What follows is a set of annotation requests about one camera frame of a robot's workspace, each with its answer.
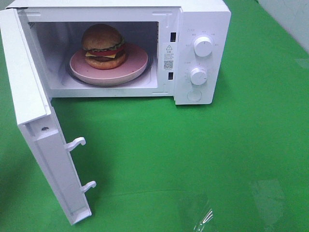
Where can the round door release button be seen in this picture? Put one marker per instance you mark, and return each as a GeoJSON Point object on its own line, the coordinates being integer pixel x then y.
{"type": "Point", "coordinates": [194, 96]}

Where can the pink round plate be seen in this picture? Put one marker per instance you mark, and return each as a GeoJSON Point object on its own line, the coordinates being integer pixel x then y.
{"type": "Point", "coordinates": [132, 50]}

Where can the burger with sesame bun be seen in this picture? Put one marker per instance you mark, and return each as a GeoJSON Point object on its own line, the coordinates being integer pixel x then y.
{"type": "Point", "coordinates": [104, 47]}

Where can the white microwave door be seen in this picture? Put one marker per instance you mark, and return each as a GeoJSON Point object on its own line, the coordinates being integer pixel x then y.
{"type": "Point", "coordinates": [36, 117]}

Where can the glass microwave turntable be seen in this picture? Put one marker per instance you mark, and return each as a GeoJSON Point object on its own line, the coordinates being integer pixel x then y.
{"type": "Point", "coordinates": [150, 65]}

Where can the white lower timer knob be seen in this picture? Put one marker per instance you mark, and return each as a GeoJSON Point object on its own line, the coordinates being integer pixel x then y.
{"type": "Point", "coordinates": [198, 76]}

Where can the white microwave oven body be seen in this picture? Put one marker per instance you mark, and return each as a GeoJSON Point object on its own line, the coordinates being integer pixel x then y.
{"type": "Point", "coordinates": [165, 29]}

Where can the white upper power knob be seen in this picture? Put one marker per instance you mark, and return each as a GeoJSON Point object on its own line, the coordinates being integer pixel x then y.
{"type": "Point", "coordinates": [203, 46]}

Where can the green table cloth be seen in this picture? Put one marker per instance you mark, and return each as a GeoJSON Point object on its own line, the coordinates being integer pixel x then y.
{"type": "Point", "coordinates": [159, 167]}

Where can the clear tape strip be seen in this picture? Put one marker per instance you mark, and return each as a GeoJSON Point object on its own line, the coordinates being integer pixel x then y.
{"type": "Point", "coordinates": [205, 224]}

